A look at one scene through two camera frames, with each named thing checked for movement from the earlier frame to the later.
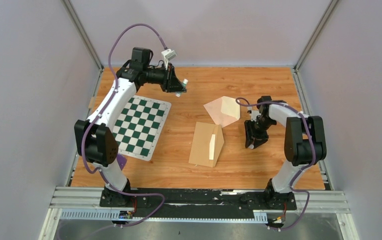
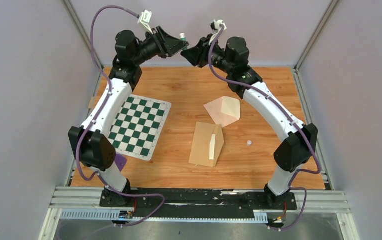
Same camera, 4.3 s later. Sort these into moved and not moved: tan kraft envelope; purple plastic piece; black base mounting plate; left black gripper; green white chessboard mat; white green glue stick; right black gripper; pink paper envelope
Moved: left black gripper; white green glue stick; right black gripper
Not moved: green white chessboard mat; black base mounting plate; tan kraft envelope; pink paper envelope; purple plastic piece
